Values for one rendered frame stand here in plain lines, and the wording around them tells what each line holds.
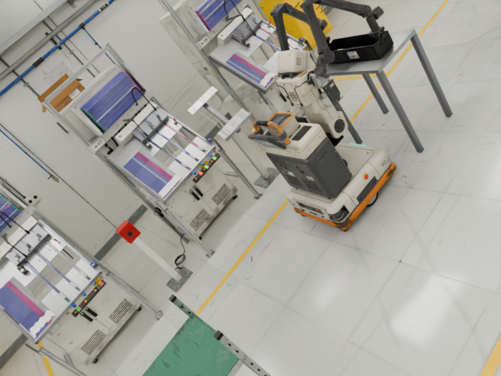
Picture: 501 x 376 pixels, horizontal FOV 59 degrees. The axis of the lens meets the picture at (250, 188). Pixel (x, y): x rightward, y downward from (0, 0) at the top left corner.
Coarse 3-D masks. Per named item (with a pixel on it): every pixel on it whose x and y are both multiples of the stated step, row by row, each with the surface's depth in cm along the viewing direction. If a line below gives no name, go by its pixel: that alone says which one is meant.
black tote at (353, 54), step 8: (384, 32) 311; (336, 40) 354; (344, 40) 347; (352, 40) 341; (360, 40) 335; (368, 40) 328; (376, 40) 322; (384, 40) 308; (392, 40) 312; (336, 48) 359; (352, 48) 322; (360, 48) 315; (368, 48) 310; (376, 48) 306; (384, 48) 309; (336, 56) 341; (344, 56) 334; (352, 56) 328; (360, 56) 322; (368, 56) 315; (376, 56) 309
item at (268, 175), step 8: (232, 136) 418; (240, 144) 424; (248, 152) 430; (256, 160) 437; (256, 168) 441; (264, 168) 443; (272, 168) 457; (264, 176) 445; (272, 176) 445; (256, 184) 452; (264, 184) 443
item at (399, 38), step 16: (400, 32) 321; (400, 48) 309; (416, 48) 320; (336, 64) 347; (352, 64) 331; (368, 64) 315; (384, 64) 303; (368, 80) 387; (384, 80) 306; (432, 80) 332; (384, 112) 405; (400, 112) 320; (448, 112) 347; (352, 128) 387; (416, 144) 335
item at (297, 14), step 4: (288, 4) 311; (288, 8) 312; (292, 8) 315; (288, 12) 316; (292, 12) 320; (296, 12) 322; (300, 12) 326; (292, 16) 326; (296, 16) 325; (300, 16) 327; (304, 16) 329; (300, 20) 333; (304, 20) 331; (320, 20) 341; (308, 24) 340
